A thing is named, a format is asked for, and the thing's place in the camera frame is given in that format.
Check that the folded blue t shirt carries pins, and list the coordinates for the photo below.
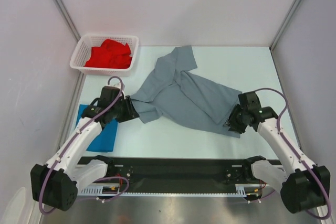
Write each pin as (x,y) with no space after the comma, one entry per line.
(104,142)

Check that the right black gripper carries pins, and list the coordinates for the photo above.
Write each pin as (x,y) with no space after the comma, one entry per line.
(230,121)

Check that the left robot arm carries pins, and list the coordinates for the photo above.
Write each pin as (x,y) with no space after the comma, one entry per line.
(58,182)

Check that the grey t shirt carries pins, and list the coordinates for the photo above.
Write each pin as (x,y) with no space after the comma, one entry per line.
(172,91)

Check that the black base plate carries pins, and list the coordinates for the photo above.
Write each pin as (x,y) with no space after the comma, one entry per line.
(186,171)

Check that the red t shirt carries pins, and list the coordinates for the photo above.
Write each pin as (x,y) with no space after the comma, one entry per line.
(111,54)

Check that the aluminium corner post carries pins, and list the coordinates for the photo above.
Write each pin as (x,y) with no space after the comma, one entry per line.
(285,23)
(67,19)

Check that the white plastic basket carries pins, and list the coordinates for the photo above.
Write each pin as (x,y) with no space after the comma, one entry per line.
(82,54)

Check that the left aluminium corner post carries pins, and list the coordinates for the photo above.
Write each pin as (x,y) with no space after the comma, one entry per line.
(67,19)

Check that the white slotted cable duct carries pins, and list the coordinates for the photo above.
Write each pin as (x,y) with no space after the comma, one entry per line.
(108,191)

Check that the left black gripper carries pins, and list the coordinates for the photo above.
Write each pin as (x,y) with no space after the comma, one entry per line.
(130,113)

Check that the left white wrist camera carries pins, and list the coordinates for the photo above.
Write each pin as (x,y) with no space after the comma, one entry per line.
(116,86)

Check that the right aluminium corner post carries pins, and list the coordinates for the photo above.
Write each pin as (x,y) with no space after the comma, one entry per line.
(285,23)

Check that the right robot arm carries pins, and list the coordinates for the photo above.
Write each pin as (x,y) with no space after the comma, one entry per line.
(301,183)

